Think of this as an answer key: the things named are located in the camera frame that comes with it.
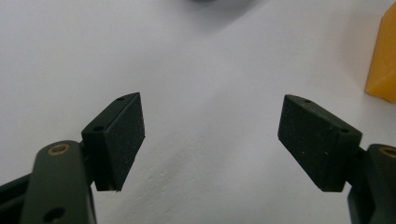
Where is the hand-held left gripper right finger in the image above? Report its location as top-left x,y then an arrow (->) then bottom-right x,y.
276,93 -> 363,193

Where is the yellow box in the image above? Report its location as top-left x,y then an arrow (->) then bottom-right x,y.
364,2 -> 396,105

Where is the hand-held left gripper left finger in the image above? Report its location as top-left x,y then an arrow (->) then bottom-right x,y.
80,91 -> 147,192

